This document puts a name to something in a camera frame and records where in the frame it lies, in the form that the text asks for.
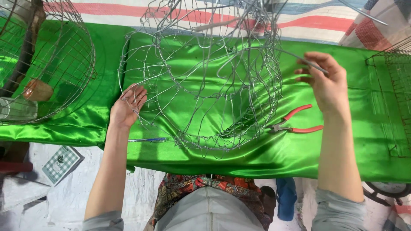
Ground rectangular wire mesh basket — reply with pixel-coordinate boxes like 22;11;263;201
365;37;411;158

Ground silver wire basket frame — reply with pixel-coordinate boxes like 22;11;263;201
118;0;284;159

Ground person's right hand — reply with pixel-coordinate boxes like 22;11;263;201
294;52;350;113

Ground checked green white booklet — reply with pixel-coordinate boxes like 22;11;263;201
42;145;85;187

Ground brown cylindrical spool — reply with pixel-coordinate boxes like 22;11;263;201
22;79;54;102

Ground blue ballpoint pen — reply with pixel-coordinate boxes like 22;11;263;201
128;137;169;143

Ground person's patterned clothing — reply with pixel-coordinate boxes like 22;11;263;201
143;173;277;231

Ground dark round stool frame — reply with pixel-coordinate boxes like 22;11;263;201
363;181;411;206

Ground green satin cloth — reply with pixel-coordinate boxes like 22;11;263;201
0;16;411;183

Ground blue slipper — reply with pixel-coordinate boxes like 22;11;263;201
276;177;298;222

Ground person's left hand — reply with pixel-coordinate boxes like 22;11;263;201
109;84;148;130

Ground round wire mesh basket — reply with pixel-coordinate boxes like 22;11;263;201
0;0;97;126

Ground red handled pliers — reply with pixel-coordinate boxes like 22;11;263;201
268;104;324;134

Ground dark wooden stick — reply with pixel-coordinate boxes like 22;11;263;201
0;0;46;97

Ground straight silver wire rod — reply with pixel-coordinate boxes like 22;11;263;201
276;48;329;75

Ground striped red blue tarp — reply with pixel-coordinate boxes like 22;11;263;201
0;0;411;52

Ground clear plastic bottle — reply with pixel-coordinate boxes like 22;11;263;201
0;96;38;122

